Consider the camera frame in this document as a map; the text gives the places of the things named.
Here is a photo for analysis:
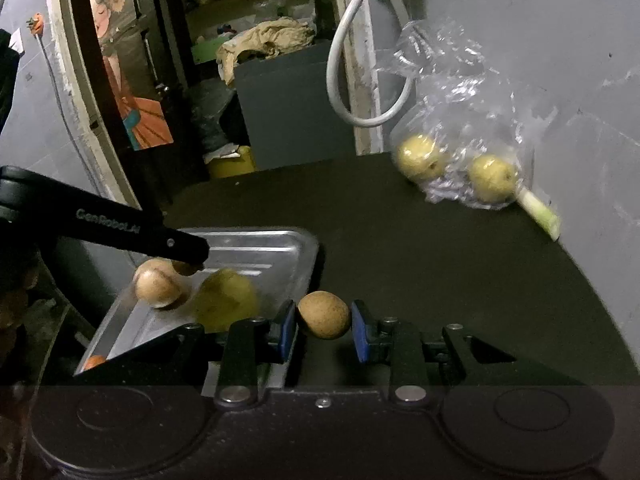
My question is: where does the large yellow-green mango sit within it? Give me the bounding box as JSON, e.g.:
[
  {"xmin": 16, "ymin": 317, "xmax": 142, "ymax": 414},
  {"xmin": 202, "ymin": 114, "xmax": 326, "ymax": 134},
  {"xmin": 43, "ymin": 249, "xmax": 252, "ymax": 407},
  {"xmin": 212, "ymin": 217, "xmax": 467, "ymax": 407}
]
[{"xmin": 191, "ymin": 269, "xmax": 259, "ymax": 333}]

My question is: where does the round beige striped fruit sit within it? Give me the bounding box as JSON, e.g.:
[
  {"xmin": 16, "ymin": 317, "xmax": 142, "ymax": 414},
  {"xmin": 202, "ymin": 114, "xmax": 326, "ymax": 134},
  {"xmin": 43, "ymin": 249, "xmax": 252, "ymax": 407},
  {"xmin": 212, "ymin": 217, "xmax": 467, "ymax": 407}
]
[{"xmin": 132, "ymin": 258, "xmax": 190, "ymax": 309}]

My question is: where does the small orange tangerine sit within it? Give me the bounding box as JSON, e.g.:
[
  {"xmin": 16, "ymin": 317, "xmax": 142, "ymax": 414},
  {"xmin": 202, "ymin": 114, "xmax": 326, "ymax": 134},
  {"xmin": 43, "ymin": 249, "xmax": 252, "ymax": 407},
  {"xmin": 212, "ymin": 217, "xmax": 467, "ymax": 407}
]
[{"xmin": 82, "ymin": 354, "xmax": 106, "ymax": 370}]

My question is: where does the small brown kiwi fruit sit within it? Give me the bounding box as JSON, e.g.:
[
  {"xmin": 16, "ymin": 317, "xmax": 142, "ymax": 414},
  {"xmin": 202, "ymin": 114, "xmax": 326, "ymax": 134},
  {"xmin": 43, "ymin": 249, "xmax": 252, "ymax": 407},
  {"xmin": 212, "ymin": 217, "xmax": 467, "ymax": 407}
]
[{"xmin": 297, "ymin": 290, "xmax": 349, "ymax": 339}]

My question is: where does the silver metal tray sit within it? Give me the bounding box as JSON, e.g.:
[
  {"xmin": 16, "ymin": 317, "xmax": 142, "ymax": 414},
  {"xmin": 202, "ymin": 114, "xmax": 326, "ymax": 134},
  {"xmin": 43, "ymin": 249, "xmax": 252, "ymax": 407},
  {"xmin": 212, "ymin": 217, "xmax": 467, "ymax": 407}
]
[{"xmin": 76, "ymin": 228, "xmax": 319, "ymax": 374}]

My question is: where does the yellow plastic container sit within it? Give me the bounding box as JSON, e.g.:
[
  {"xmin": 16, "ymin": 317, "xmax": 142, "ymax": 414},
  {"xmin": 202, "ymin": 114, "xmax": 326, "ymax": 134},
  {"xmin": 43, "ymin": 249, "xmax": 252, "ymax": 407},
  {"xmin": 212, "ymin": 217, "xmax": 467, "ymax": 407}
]
[{"xmin": 205, "ymin": 144, "xmax": 257, "ymax": 179}]

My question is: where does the green onion stalk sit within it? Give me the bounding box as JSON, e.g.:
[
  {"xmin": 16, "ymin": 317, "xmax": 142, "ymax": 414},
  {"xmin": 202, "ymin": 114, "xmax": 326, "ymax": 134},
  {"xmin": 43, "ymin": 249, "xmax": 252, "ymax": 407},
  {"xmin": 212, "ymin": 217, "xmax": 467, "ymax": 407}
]
[{"xmin": 516, "ymin": 186, "xmax": 561, "ymax": 242}]

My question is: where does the right pear in bag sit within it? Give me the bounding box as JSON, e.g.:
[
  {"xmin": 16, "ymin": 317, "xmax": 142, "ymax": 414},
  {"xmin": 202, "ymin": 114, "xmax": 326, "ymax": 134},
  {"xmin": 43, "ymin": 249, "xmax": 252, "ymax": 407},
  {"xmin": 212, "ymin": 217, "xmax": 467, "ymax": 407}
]
[{"xmin": 468, "ymin": 154, "xmax": 518, "ymax": 204}]

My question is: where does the pear in bag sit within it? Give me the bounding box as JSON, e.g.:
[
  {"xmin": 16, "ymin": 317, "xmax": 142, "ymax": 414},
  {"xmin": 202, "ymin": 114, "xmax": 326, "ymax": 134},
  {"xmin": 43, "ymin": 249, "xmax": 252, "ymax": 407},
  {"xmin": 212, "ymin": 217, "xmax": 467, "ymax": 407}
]
[
  {"xmin": 468, "ymin": 154, "xmax": 518, "ymax": 204},
  {"xmin": 396, "ymin": 134, "xmax": 448, "ymax": 182}
]

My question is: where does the left pear in bag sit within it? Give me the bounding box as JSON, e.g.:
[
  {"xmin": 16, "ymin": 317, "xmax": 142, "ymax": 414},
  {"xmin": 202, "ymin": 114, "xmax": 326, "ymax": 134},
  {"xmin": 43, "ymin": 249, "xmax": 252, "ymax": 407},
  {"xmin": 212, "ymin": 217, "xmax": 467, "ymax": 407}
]
[{"xmin": 396, "ymin": 134, "xmax": 448, "ymax": 182}]

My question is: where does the clear plastic bag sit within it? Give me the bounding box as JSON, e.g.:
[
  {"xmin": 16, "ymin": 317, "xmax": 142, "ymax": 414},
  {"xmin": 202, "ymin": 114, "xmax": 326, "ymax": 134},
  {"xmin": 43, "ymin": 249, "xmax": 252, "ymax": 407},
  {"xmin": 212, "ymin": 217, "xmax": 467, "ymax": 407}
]
[{"xmin": 380, "ymin": 21, "xmax": 559, "ymax": 210}]

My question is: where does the dark grey box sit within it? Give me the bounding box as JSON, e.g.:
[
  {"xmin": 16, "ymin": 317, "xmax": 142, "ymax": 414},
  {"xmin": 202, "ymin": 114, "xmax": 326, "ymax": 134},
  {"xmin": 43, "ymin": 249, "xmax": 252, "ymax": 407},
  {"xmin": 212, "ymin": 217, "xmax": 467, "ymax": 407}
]
[{"xmin": 234, "ymin": 41, "xmax": 356, "ymax": 170}]

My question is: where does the crumpled beige cloth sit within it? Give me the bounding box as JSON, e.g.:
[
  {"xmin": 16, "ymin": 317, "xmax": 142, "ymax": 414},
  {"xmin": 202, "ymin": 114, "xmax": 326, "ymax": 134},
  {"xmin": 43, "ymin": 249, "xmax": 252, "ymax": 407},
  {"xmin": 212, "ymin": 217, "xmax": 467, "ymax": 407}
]
[{"xmin": 216, "ymin": 18, "xmax": 316, "ymax": 87}]

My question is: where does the white cable loop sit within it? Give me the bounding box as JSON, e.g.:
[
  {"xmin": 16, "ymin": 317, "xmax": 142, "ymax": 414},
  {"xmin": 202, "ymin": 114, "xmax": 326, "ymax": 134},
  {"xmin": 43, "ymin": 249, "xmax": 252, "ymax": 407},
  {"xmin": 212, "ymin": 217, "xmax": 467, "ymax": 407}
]
[{"xmin": 325, "ymin": 0, "xmax": 417, "ymax": 129}]

